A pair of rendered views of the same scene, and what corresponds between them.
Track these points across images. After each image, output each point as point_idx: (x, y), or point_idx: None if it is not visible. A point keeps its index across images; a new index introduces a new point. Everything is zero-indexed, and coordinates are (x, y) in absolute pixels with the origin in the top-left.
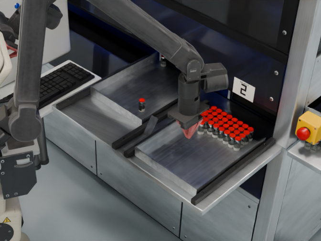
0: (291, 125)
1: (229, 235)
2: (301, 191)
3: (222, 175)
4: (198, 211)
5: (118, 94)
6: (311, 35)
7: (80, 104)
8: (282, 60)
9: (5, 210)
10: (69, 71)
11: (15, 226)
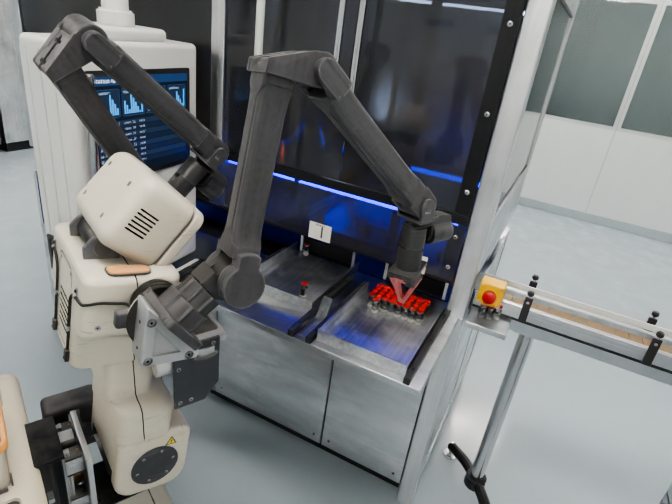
0: (470, 292)
1: (386, 429)
2: (453, 370)
3: (422, 349)
4: (414, 391)
5: (271, 282)
6: (499, 190)
7: None
8: (463, 222)
9: (169, 426)
10: None
11: (180, 449)
